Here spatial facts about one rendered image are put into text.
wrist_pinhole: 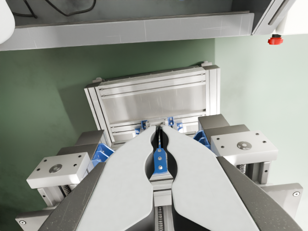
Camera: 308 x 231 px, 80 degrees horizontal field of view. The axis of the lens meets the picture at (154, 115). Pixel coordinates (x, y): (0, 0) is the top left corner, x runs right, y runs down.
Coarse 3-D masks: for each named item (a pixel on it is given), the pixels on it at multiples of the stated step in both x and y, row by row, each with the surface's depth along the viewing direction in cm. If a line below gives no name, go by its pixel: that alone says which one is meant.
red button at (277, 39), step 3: (273, 36) 50; (276, 36) 49; (279, 36) 49; (270, 39) 50; (273, 39) 49; (276, 39) 49; (279, 39) 49; (282, 39) 49; (270, 42) 50; (273, 42) 50; (276, 42) 49; (279, 42) 49; (282, 42) 49
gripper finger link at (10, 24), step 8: (0, 0) 10; (0, 8) 10; (8, 8) 10; (0, 16) 10; (8, 16) 10; (0, 24) 10; (8, 24) 11; (0, 32) 10; (8, 32) 11; (0, 40) 11
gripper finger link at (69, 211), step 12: (96, 168) 9; (84, 180) 8; (96, 180) 8; (72, 192) 8; (84, 192) 8; (60, 204) 7; (72, 204) 7; (84, 204) 7; (48, 216) 7; (60, 216) 7; (72, 216) 7; (48, 228) 7; (60, 228) 7; (72, 228) 7
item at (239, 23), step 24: (48, 24) 35; (72, 24) 35; (96, 24) 35; (120, 24) 35; (144, 24) 35; (168, 24) 35; (192, 24) 35; (216, 24) 35; (240, 24) 35; (0, 48) 37; (24, 48) 37
